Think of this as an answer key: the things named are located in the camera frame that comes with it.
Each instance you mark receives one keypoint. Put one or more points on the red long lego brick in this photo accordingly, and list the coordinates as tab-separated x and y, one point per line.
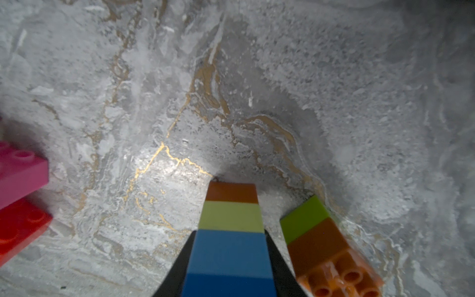
21	223

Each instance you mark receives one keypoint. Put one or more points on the lime green lego brick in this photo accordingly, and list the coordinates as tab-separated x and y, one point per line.
303	218

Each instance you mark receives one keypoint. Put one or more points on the orange lego brick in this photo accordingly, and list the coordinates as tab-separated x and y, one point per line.
326	264

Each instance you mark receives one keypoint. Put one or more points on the pink lego brick on red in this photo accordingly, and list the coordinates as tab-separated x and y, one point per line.
22	173

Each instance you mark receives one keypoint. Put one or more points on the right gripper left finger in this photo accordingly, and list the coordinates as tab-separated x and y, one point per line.
173	283

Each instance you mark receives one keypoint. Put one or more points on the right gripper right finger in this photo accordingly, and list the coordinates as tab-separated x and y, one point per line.
285	283

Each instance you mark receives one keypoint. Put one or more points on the dark blue lego brick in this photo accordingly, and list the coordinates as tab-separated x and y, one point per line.
201	285

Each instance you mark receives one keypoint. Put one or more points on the light blue long lego brick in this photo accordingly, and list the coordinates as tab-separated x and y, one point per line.
230	253

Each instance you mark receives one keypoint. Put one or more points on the light green orange lego stack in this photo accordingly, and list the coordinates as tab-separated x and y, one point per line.
231	207

